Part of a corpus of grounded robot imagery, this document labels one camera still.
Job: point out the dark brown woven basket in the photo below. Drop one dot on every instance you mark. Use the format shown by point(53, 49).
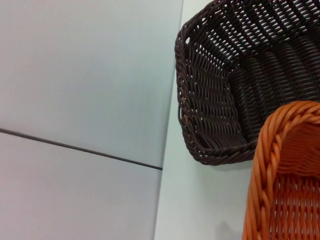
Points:
point(240, 82)

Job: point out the orange woven plastic basket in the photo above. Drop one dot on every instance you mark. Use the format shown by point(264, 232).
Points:
point(285, 180)

